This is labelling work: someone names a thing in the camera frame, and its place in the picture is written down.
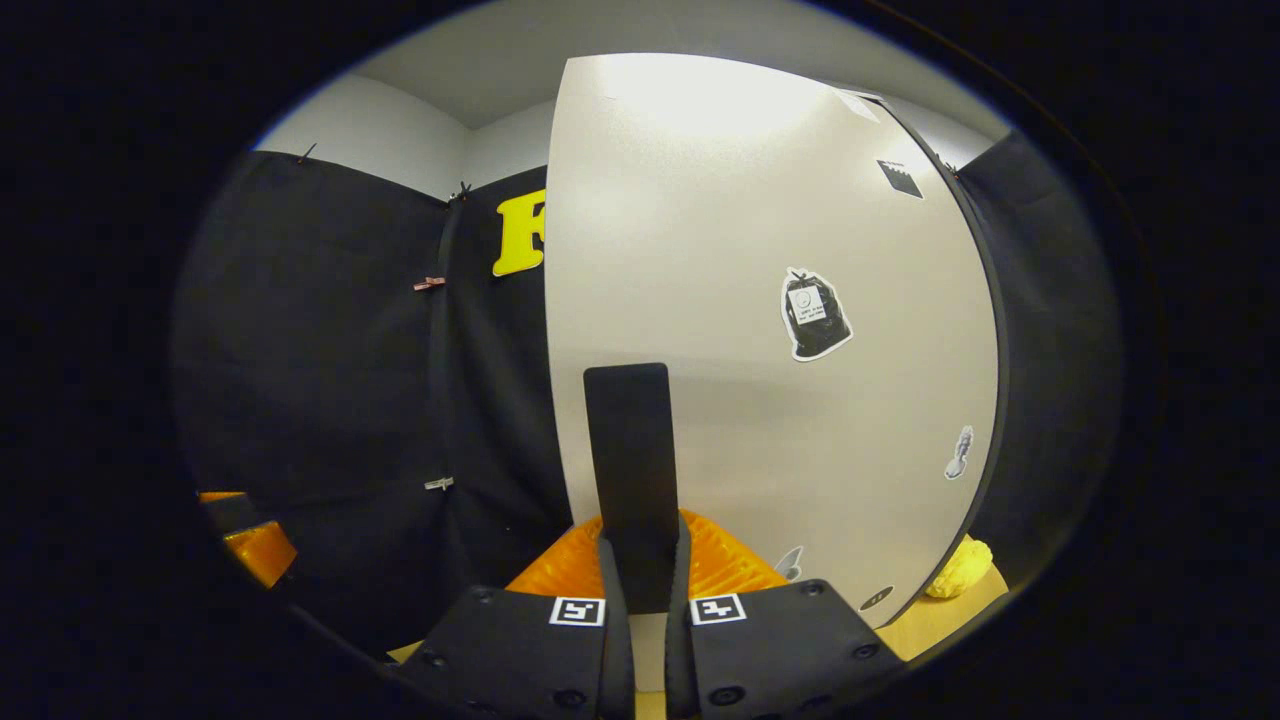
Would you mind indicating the yellow lumpy object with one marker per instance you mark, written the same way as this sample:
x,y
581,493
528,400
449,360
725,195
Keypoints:
x,y
960,568

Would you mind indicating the beige cabinet door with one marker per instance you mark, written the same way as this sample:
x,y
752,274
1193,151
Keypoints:
x,y
720,250

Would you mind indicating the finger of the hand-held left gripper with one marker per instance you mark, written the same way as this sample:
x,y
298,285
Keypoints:
x,y
262,555
222,495

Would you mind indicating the black backdrop cloth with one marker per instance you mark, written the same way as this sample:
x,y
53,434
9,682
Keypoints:
x,y
320,350

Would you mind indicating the white clothes peg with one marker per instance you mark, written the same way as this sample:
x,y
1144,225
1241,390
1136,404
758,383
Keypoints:
x,y
438,484

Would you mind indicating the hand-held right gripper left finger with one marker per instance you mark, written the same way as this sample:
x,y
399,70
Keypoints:
x,y
520,650

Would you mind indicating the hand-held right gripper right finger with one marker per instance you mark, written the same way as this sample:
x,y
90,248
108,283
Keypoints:
x,y
780,650

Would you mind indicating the pink clothes peg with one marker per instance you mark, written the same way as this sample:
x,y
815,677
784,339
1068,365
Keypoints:
x,y
430,284

